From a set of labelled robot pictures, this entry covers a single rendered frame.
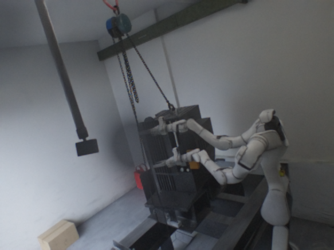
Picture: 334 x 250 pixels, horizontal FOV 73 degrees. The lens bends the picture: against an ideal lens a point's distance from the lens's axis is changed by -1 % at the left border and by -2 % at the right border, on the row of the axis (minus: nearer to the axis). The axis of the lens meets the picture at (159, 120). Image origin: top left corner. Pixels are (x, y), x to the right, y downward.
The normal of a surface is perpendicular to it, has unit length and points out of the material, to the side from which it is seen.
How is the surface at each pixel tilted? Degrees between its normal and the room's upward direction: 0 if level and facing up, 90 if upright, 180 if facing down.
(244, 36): 90
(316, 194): 90
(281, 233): 90
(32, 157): 90
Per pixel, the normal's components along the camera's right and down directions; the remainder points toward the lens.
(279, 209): -0.47, 0.30
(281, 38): -0.66, 0.31
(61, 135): 0.71, -0.05
